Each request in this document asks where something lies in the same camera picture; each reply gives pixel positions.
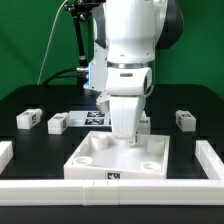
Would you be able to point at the white square tabletop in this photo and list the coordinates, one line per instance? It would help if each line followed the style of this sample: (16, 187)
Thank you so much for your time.
(101, 156)

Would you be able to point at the white marker tag plate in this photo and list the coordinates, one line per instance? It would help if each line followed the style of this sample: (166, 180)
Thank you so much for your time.
(89, 119)

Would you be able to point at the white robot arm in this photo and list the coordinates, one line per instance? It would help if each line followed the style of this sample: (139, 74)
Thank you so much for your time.
(127, 34)

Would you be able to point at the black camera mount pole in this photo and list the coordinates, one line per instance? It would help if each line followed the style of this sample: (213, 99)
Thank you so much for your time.
(80, 11)

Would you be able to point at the white U-shaped fence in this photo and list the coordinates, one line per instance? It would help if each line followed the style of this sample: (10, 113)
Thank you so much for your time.
(208, 191)

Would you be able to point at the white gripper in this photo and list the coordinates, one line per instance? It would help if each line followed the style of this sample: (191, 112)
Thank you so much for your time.
(125, 98)

